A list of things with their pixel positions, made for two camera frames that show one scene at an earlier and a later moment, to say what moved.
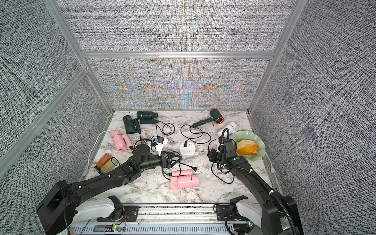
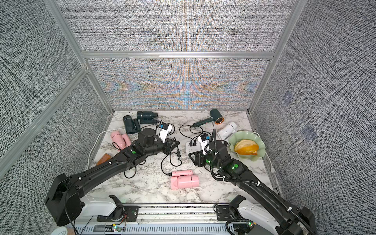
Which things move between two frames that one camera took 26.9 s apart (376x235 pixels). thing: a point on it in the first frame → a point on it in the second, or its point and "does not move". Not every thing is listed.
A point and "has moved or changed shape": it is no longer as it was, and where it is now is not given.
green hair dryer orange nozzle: (216, 116) does not move
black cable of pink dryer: (194, 168) has moved or changed shape
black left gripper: (163, 161) → (168, 147)
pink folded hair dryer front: (183, 179) does not move
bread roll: (246, 147) does not move
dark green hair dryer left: (132, 126) does not move
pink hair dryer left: (121, 141) does not move
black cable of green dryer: (185, 144) has moved or changed shape
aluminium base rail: (197, 219) does not move
